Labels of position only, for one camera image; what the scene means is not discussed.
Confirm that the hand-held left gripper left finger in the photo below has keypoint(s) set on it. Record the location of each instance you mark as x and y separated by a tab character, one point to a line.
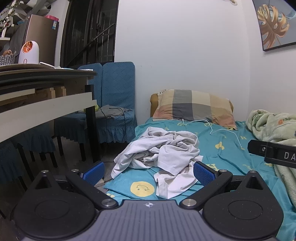
93	173

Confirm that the light grey garment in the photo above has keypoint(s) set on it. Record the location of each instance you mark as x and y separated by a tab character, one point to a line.
178	160

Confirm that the beige refrigerator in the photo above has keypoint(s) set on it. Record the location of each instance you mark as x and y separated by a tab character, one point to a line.
44	39

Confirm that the dark window grille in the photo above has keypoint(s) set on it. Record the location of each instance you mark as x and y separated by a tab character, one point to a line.
87	32

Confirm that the patterned basket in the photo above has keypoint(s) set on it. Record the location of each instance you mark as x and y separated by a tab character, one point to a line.
7	60

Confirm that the white t-shirt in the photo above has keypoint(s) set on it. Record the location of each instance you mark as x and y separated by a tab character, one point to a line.
175	185

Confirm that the wooden table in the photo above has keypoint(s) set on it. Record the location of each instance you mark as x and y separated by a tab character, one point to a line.
46	106

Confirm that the teal printed bed sheet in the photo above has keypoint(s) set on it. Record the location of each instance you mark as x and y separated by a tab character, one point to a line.
231	148

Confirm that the plaid pillow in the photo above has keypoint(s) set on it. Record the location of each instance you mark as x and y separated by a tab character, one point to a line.
192	106

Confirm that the white paper sheet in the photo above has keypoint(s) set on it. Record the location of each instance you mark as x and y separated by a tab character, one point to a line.
52	65

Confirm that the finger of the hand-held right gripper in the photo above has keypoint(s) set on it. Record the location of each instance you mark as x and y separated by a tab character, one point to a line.
256	147

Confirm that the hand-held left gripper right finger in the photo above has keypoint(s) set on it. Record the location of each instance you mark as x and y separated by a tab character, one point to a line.
204	173

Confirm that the white heater lamp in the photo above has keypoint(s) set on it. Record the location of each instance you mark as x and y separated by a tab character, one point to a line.
29	52

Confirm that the blue covered chair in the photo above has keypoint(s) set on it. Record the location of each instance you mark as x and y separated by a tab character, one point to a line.
30	141
118	88
90	76

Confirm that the white shelf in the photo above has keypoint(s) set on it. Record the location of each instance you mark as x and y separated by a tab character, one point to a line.
7	34

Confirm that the pale green fleece blanket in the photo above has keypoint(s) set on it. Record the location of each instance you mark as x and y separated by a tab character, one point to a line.
266	125

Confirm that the pink container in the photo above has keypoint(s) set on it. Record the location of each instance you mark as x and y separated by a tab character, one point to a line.
50	17

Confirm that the grey cloth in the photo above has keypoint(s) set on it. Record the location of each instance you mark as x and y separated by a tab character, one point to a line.
111	110

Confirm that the green round object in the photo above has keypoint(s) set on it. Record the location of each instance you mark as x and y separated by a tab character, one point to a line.
95	108

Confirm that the framed leaf picture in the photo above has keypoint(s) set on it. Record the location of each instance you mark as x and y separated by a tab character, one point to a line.
275	25

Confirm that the yellow cushion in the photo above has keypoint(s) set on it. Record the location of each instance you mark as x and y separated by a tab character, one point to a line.
154	104

